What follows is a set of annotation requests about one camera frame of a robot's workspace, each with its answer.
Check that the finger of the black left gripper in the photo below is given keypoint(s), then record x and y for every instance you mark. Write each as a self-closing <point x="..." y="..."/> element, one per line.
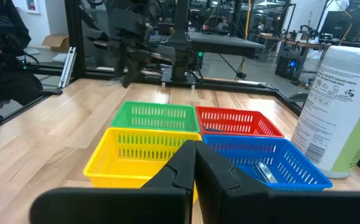
<point x="141" y="63"/>
<point x="125" y="68"/>

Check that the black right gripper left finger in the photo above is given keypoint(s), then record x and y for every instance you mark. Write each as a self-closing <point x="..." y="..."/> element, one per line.
<point x="179" y="174"/>

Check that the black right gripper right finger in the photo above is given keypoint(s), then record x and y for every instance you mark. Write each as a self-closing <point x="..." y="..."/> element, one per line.
<point x="217" y="180"/>

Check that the purple razor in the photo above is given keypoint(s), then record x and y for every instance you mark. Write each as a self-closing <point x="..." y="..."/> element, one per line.
<point x="212" y="129"/>

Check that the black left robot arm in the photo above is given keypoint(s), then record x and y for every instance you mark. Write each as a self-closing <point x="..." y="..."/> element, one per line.
<point x="179" y="46"/>

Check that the yellow plastic basket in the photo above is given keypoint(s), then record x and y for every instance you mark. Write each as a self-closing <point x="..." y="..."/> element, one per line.
<point x="127" y="168"/>

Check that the green plastic basket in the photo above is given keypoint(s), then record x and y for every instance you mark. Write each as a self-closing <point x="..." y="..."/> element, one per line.
<point x="155" y="116"/>

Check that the red plastic basket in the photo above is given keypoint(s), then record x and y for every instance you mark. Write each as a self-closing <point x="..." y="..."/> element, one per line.
<point x="235" y="121"/>

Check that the cardboard box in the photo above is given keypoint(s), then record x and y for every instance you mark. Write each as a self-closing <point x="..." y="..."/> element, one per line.
<point x="57" y="43"/>

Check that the blue plastic basket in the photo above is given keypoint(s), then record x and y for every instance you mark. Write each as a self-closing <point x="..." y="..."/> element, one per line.
<point x="298" y="168"/>

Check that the fire extinguisher cabinet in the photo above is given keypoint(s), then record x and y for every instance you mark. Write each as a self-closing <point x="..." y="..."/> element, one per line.
<point x="32" y="5"/>

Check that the black computer tower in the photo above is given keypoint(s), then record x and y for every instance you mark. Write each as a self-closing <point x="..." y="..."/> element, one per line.
<point x="288" y="65"/>

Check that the white wipes canister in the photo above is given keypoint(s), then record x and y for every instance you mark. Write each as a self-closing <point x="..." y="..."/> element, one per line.
<point x="335" y="109"/>

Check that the black computer monitor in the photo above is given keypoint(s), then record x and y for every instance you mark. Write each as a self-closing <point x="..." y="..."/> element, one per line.
<point x="338" y="25"/>

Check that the silver aluminium rail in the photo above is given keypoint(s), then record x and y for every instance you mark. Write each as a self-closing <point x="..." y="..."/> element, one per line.
<point x="67" y="67"/>

